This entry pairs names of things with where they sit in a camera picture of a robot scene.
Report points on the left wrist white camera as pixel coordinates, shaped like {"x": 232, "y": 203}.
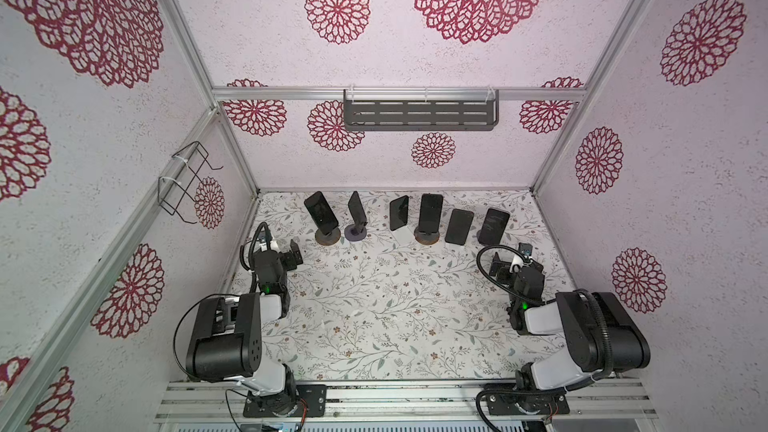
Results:
{"x": 268, "y": 244}

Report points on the wooden round phone stand left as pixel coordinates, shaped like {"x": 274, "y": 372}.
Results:
{"x": 327, "y": 238}

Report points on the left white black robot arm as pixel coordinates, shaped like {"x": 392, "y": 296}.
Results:
{"x": 226, "y": 343}

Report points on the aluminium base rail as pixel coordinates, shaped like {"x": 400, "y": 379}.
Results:
{"x": 420, "y": 401}

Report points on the grey metal wall shelf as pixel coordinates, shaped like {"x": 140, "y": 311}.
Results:
{"x": 425, "y": 115}

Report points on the black wire wall basket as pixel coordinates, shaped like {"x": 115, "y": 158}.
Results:
{"x": 173, "y": 189}

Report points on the black phone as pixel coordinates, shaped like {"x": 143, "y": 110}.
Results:
{"x": 321, "y": 213}
{"x": 493, "y": 227}
{"x": 459, "y": 226}
{"x": 398, "y": 212}
{"x": 357, "y": 210}
{"x": 430, "y": 213}

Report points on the white phone stand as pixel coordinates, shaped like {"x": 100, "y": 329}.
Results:
{"x": 404, "y": 236}

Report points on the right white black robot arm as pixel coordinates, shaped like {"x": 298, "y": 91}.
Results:
{"x": 600, "y": 336}

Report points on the wooden round stand grey plate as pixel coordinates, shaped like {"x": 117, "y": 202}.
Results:
{"x": 426, "y": 238}

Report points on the purple round phone stand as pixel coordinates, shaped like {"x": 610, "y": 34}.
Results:
{"x": 355, "y": 232}

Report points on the wrist white camera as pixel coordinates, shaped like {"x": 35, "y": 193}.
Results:
{"x": 517, "y": 264}
{"x": 268, "y": 244}

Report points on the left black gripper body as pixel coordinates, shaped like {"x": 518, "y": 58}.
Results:
{"x": 288, "y": 256}

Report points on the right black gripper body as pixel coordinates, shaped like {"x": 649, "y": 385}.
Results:
{"x": 501, "y": 266}

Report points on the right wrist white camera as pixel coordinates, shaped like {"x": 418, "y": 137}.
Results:
{"x": 517, "y": 264}

